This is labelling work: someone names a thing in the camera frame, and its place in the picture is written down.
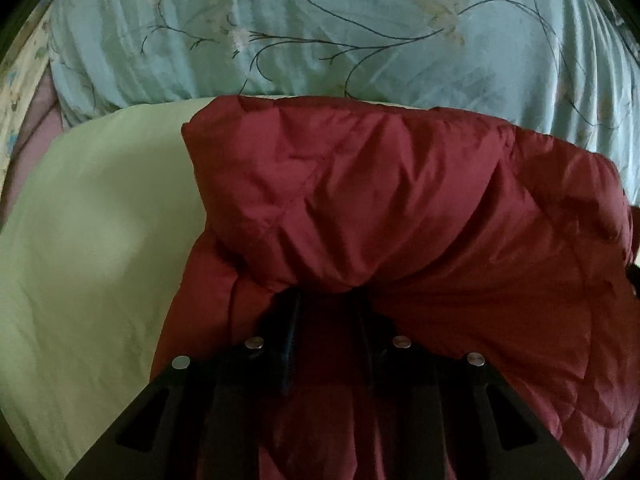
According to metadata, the red quilted puffer jacket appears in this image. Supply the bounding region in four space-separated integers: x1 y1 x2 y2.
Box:
150 94 640 480

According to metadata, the pink mattress cover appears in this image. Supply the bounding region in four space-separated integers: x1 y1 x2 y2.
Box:
0 72 68 226

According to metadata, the blue floral pillow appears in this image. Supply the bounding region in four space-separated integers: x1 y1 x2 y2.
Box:
47 0 640 211

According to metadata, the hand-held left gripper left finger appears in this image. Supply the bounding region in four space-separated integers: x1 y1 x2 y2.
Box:
65 287 306 480

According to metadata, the yellow cartoon print pillow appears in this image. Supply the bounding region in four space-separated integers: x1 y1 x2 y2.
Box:
0 5 56 161

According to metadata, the light green bed sheet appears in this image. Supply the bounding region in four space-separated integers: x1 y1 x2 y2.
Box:
0 95 226 480

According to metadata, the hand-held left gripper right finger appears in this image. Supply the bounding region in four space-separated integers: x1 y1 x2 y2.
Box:
350 290 586 480

